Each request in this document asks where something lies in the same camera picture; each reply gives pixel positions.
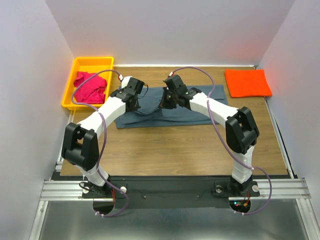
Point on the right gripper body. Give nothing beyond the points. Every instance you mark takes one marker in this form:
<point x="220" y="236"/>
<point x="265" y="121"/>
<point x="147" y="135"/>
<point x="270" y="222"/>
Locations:
<point x="166" y="100"/>

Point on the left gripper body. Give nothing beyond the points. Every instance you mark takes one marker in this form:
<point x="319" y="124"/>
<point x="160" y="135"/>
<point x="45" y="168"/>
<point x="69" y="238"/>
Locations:
<point x="136" y="104"/>

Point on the grey-blue t-shirt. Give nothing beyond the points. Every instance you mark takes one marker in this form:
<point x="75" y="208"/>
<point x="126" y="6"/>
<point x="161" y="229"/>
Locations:
<point x="150" y="115"/>

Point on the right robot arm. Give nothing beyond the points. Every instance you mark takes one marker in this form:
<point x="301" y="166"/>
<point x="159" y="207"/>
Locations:
<point x="235" y="127"/>

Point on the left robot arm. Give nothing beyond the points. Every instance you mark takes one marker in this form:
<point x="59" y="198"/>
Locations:
<point x="84" y="142"/>

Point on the magenta t-shirt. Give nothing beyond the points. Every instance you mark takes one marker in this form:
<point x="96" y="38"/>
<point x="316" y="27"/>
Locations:
<point x="92" y="92"/>

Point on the folded orange t-shirt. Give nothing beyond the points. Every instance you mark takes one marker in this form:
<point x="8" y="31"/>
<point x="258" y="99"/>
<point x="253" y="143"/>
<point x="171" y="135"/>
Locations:
<point x="247" y="83"/>

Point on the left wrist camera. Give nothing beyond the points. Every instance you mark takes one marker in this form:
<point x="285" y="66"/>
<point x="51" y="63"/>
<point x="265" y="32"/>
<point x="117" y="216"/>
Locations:
<point x="124" y="80"/>

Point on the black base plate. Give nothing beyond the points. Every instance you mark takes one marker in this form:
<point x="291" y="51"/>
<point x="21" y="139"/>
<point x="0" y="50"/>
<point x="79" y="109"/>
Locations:
<point x="168" y="192"/>

